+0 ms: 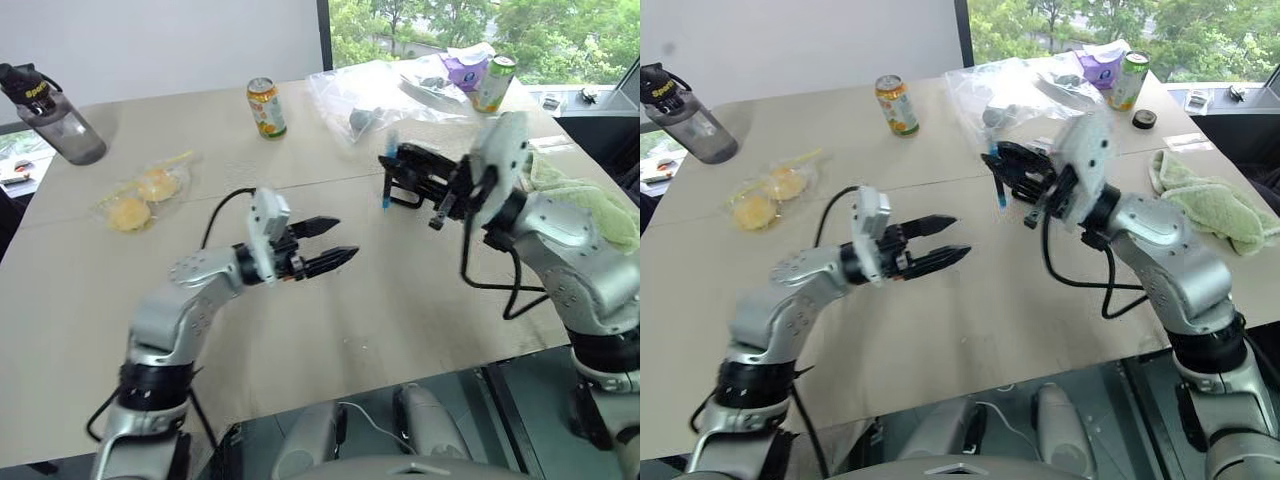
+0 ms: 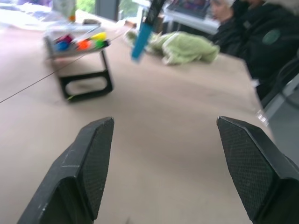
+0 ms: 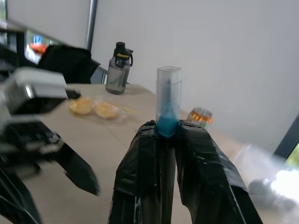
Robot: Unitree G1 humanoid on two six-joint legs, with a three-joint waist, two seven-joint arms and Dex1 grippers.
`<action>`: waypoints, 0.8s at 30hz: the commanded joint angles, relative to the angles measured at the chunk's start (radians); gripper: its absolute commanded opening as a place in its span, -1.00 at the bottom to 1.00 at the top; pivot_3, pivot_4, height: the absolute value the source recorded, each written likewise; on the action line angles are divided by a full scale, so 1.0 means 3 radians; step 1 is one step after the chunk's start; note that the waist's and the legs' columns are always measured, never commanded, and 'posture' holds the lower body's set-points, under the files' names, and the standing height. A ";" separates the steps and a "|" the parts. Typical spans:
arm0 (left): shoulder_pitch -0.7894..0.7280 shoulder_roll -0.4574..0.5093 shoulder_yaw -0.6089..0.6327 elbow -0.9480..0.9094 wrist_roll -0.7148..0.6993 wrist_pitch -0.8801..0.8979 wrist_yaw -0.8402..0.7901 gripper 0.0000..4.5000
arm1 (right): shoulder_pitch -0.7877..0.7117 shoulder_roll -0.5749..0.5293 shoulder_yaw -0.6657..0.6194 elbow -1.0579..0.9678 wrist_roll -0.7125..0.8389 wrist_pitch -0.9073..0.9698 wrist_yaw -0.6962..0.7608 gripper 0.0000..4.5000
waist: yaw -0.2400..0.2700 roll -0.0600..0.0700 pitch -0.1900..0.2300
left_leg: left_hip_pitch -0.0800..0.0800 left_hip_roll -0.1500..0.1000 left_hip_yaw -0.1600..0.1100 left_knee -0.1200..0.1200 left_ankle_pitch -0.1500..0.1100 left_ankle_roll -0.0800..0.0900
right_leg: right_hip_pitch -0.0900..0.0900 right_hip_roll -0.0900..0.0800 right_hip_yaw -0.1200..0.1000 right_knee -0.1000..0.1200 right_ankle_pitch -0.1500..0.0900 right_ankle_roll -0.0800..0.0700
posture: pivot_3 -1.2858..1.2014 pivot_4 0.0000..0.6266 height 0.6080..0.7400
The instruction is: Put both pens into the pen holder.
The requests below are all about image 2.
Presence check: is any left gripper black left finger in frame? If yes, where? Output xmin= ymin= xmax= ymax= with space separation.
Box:
xmin=17 ymin=117 xmax=115 ymax=224

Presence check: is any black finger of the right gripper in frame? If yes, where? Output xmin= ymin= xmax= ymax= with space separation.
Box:
xmin=144 ymin=0 xmax=165 ymax=27

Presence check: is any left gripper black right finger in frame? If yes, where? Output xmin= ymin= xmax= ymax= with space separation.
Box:
xmin=216 ymin=115 xmax=299 ymax=224

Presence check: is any yellow highlighter pen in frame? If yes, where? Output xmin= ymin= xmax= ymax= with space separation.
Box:
xmin=90 ymin=32 xmax=107 ymax=41

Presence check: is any orange highlighter pen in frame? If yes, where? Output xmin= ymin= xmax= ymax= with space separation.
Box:
xmin=76 ymin=39 xmax=92 ymax=51

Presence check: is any magenta highlighter pen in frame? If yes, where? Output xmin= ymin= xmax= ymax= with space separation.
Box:
xmin=55 ymin=34 xmax=72 ymax=43

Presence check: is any black and grey pen holder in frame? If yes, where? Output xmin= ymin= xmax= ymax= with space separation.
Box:
xmin=43 ymin=24 xmax=115 ymax=103

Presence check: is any blue highlighter pen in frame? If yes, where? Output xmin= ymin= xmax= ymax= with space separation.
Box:
xmin=55 ymin=41 xmax=70 ymax=52

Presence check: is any light green towel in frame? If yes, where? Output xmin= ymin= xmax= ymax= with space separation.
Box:
xmin=124 ymin=31 xmax=221 ymax=66

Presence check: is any small grey object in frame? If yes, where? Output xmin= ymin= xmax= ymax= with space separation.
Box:
xmin=82 ymin=18 xmax=100 ymax=26

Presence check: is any white-haired person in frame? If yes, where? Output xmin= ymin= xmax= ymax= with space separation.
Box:
xmin=207 ymin=0 xmax=244 ymax=56

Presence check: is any grey chair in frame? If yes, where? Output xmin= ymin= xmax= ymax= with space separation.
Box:
xmin=261 ymin=50 xmax=299 ymax=133

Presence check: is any bottle with orange cap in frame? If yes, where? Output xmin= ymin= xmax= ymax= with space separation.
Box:
xmin=52 ymin=0 xmax=77 ymax=22

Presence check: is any person in black jacket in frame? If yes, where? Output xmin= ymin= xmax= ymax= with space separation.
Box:
xmin=233 ymin=0 xmax=299 ymax=101

